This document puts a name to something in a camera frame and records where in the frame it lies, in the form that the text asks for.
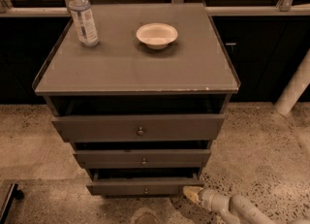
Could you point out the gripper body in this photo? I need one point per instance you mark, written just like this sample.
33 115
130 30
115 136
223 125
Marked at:
206 196

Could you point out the grey bottom drawer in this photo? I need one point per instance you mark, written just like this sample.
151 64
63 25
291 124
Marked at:
142 182

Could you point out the grey drawer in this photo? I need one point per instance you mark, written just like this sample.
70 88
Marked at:
138 128
142 182
142 158

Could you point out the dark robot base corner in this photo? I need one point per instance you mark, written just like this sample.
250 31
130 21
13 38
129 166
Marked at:
14 193

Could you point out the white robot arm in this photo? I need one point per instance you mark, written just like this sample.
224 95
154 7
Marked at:
238 209

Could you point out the grey middle drawer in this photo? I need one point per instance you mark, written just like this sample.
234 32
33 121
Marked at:
142 158

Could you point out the grey drawer cabinet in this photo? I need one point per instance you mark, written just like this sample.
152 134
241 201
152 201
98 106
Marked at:
144 105

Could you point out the grey top drawer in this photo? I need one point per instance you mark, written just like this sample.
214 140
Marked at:
138 128

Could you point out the white paper bowl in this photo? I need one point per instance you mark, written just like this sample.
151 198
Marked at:
156 35

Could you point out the clear plastic water bottle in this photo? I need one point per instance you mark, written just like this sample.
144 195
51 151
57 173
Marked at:
84 22

